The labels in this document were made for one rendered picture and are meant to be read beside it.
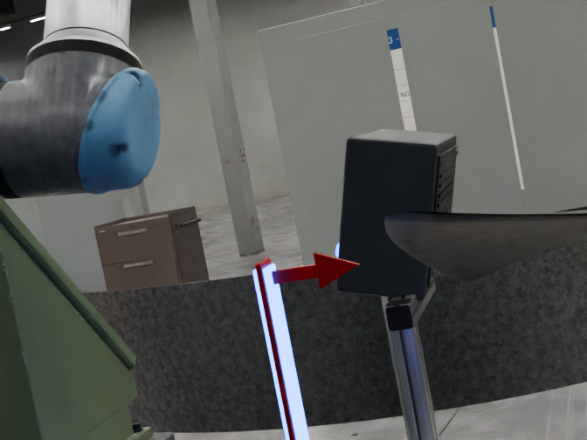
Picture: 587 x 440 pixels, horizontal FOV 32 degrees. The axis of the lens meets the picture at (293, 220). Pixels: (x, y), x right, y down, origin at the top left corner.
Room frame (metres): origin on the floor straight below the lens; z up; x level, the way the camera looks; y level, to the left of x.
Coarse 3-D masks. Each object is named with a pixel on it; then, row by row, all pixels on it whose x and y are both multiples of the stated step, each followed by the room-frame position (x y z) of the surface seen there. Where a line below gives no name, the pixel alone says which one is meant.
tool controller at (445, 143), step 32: (352, 160) 1.22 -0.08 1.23; (384, 160) 1.21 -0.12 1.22; (416, 160) 1.20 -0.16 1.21; (448, 160) 1.32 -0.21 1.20; (352, 192) 1.23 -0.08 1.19; (384, 192) 1.22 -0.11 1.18; (416, 192) 1.21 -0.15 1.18; (448, 192) 1.36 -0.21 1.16; (352, 224) 1.23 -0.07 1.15; (352, 256) 1.23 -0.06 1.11; (384, 256) 1.22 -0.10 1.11; (352, 288) 1.23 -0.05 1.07; (384, 288) 1.22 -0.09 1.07; (416, 288) 1.21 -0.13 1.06
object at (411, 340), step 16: (400, 304) 1.16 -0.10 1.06; (400, 336) 1.17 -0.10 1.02; (416, 336) 1.16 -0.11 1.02; (400, 352) 1.16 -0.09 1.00; (416, 352) 1.16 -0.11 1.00; (400, 368) 1.16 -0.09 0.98; (416, 368) 1.16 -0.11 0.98; (400, 384) 1.17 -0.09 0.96; (416, 384) 1.16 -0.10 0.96; (416, 400) 1.17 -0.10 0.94; (416, 416) 1.17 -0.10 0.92; (432, 416) 1.18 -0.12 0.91; (416, 432) 1.16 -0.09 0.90; (432, 432) 1.16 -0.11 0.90
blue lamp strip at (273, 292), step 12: (264, 276) 0.65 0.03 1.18; (276, 288) 0.66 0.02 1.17; (276, 300) 0.66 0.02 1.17; (276, 312) 0.65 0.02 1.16; (276, 324) 0.65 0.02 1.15; (276, 336) 0.65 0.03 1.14; (288, 336) 0.67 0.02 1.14; (288, 348) 0.66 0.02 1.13; (288, 360) 0.66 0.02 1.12; (288, 372) 0.65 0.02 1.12; (288, 384) 0.65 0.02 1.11; (288, 396) 0.65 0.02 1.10; (300, 396) 0.67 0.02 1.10; (300, 408) 0.67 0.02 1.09; (300, 420) 0.66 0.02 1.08; (300, 432) 0.65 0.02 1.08
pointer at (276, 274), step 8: (320, 256) 0.65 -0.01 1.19; (328, 256) 0.65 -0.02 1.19; (320, 264) 0.65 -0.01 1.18; (328, 264) 0.65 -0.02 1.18; (336, 264) 0.65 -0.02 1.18; (344, 264) 0.65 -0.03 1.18; (352, 264) 0.64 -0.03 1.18; (272, 272) 0.66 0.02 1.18; (280, 272) 0.66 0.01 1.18; (288, 272) 0.66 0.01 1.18; (296, 272) 0.65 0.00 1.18; (304, 272) 0.65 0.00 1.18; (312, 272) 0.65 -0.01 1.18; (320, 272) 0.65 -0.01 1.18; (328, 272) 0.65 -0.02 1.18; (336, 272) 0.65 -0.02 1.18; (344, 272) 0.65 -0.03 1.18; (280, 280) 0.66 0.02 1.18; (288, 280) 0.66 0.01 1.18; (296, 280) 0.65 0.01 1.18; (320, 280) 0.65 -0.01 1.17; (328, 280) 0.65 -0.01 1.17; (320, 288) 0.65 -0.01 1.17
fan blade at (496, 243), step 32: (384, 224) 0.57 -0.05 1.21; (416, 224) 0.56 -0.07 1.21; (448, 224) 0.56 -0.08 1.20; (480, 224) 0.57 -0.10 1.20; (512, 224) 0.58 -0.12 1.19; (544, 224) 0.60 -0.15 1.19; (576, 224) 0.63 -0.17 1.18; (416, 256) 0.67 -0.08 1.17; (448, 256) 0.68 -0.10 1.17; (480, 256) 0.70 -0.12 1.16; (512, 256) 0.71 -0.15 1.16
